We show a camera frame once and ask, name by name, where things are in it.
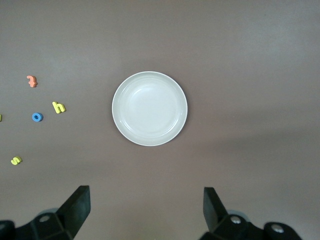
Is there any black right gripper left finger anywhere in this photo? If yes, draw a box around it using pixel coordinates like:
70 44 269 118
0 185 91 240

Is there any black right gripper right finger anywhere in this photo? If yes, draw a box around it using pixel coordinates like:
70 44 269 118
203 186 302 240

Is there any yellow foam letter h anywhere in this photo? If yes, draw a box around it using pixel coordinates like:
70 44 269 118
51 100 67 115

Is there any orange foam letter t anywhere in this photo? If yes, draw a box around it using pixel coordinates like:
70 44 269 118
26 75 39 89

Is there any beige round plate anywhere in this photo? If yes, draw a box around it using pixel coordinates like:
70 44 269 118
111 70 189 147

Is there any brown table cover sheet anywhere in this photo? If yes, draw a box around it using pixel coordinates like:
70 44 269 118
0 0 320 240

